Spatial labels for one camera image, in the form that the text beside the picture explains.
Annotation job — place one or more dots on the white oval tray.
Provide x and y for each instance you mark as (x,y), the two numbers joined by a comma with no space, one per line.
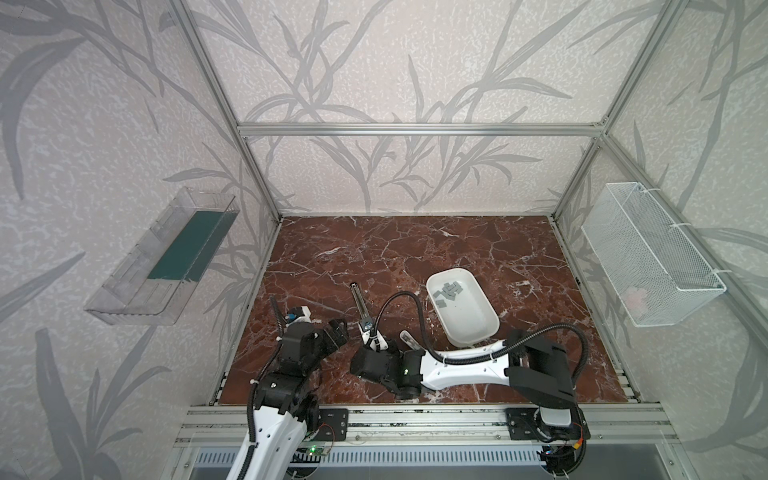
(469,317)

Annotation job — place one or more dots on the white wire mesh basket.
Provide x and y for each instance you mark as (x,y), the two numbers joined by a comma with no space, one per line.
(640,245)

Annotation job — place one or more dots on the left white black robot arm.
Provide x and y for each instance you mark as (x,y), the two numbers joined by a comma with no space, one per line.
(272,437)

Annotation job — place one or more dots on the clear plastic wall bin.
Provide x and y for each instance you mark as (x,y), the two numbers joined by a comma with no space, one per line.
(153,284)

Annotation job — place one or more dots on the beige black long stapler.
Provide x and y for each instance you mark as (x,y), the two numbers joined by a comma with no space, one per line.
(366,322)

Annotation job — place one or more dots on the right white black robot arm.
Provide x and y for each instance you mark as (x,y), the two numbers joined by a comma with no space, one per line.
(567,336)

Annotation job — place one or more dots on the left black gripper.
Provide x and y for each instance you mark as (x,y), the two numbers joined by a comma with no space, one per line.
(332,334)

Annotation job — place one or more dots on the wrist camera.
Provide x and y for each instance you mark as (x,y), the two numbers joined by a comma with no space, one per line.
(298,314)
(374,341)

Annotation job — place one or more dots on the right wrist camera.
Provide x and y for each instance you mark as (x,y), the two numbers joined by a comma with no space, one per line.
(374,341)

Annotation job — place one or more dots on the small white stapler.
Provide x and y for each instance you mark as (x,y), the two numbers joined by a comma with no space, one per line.
(408,339)

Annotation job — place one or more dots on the pink object in basket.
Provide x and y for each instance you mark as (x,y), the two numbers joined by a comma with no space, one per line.
(635,298)

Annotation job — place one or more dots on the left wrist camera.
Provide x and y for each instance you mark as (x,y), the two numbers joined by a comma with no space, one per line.
(298,314)

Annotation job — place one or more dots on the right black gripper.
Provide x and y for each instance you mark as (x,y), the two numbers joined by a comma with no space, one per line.
(368,362)

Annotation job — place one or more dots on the green circuit board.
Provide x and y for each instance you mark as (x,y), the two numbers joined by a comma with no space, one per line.
(312,453)

